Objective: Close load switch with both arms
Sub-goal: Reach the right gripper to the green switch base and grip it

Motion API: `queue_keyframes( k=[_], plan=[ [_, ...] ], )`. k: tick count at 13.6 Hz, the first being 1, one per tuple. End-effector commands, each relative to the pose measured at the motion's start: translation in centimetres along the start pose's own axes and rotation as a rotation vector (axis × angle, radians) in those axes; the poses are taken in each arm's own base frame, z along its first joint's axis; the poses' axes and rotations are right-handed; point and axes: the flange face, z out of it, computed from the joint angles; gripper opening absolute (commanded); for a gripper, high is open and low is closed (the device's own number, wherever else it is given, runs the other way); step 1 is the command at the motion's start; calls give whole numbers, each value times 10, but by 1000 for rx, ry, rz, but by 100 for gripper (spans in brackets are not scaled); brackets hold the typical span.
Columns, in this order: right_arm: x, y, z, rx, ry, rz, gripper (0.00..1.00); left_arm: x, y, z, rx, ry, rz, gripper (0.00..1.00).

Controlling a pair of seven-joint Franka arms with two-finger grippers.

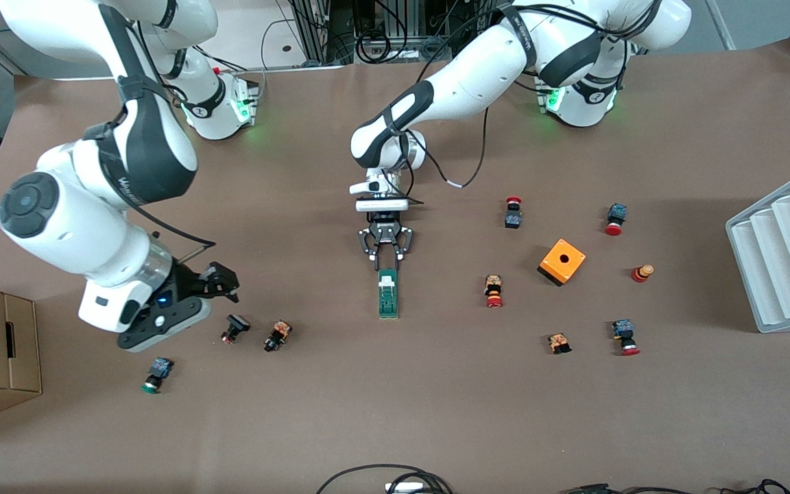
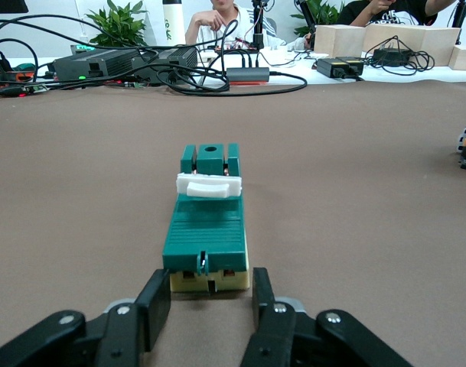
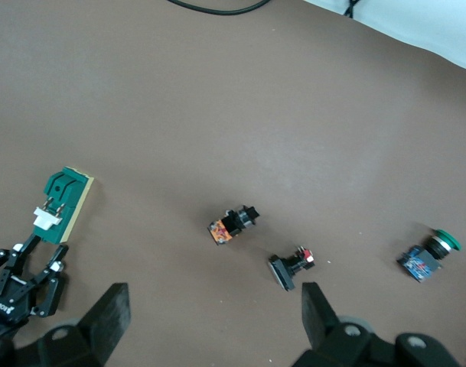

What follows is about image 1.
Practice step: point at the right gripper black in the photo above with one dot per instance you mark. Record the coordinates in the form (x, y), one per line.
(186, 285)

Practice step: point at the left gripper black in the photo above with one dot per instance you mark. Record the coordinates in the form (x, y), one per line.
(384, 224)

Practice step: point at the green terminal rail block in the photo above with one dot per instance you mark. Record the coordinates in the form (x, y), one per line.
(388, 298)

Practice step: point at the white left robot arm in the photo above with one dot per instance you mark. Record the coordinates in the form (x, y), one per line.
(477, 68)

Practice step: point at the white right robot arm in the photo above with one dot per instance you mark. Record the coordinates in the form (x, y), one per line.
(73, 219)

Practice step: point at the black pushbutton orange contact block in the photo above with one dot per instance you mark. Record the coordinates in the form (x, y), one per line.
(278, 335)

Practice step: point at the green pushbutton blue contact block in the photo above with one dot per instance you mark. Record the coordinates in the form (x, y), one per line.
(157, 374)

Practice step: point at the red mushroom button orange block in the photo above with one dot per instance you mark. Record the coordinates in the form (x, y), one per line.
(494, 290)

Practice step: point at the red pushbutton black contact block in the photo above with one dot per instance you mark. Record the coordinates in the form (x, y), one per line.
(513, 214)

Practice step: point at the small orange contact block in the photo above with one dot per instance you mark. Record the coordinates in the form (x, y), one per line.
(559, 342)

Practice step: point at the red mushroom button blue block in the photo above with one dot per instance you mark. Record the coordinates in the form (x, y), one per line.
(616, 218)
(625, 336)

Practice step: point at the white mounting plate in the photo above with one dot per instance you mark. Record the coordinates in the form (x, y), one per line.
(251, 34)

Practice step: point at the red orange button head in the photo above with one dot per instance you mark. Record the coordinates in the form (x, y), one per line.
(642, 273)

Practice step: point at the white ridged tray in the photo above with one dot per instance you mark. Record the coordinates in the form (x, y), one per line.
(786, 261)

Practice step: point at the black square-head switch red tip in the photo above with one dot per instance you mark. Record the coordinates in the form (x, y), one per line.
(235, 326)

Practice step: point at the orange button enclosure box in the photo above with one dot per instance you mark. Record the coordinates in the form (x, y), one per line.
(559, 264)

